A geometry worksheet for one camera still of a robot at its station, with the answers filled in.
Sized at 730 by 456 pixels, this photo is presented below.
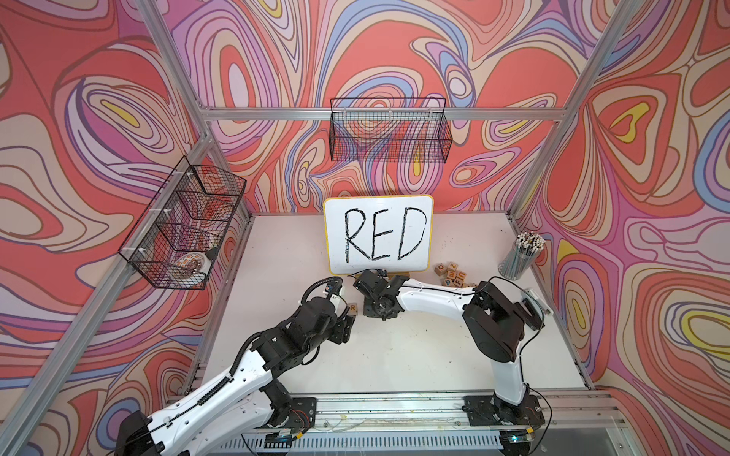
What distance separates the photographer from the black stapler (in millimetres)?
896

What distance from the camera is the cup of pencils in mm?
881

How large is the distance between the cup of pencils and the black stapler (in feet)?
0.25
